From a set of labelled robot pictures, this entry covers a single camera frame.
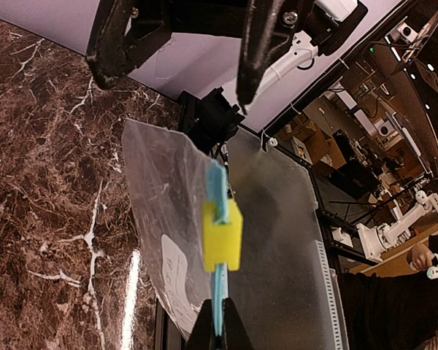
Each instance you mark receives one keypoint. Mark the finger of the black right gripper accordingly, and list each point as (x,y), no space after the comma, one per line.
(268,32)
(124,35)

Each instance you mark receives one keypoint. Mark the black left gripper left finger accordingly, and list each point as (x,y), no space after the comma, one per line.
(203,335)

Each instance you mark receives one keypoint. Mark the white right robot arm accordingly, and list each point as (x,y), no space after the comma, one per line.
(300,56)

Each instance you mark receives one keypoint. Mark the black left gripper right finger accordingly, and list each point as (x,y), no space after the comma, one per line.
(234,335)

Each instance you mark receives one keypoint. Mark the person hand in background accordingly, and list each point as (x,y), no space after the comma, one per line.
(420,257)

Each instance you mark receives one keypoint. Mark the white slotted cable duct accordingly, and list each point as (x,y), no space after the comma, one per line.
(330,300)

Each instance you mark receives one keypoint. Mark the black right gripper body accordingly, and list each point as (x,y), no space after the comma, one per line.
(329,25)

